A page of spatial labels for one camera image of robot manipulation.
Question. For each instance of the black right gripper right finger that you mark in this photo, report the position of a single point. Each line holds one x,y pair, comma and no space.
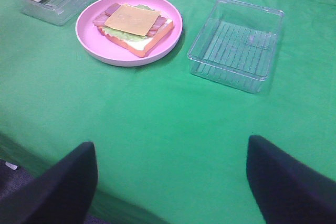
285,189

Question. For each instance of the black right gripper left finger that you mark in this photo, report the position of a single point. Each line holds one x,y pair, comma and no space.
62,194

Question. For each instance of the green lettuce leaf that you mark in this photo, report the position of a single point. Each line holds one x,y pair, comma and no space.
129,22

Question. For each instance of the bacon strip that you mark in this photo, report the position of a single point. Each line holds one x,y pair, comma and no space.
115,6
99,20

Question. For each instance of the yellow cheese slice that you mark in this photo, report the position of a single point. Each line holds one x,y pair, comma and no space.
127,10

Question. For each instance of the right clear plastic tray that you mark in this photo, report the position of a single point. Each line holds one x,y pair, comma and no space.
237,45

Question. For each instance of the pink round plate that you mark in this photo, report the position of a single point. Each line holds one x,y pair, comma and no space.
104,50

